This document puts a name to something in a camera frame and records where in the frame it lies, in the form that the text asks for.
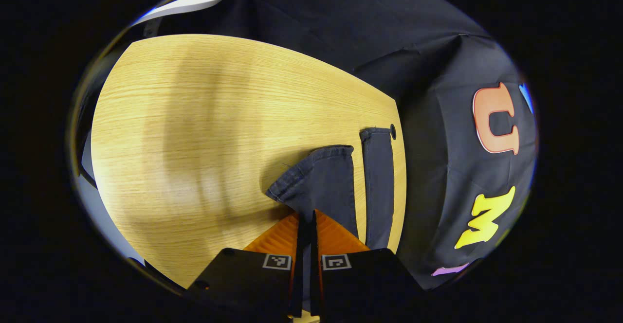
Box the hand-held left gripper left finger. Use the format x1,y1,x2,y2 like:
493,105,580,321
187,211,305,320

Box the black jeans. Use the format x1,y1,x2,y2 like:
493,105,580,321
265,127,396,251

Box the black backdrop cloth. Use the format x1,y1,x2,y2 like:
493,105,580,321
141,0,539,290

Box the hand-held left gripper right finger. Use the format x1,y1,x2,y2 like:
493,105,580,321
311,210,425,322

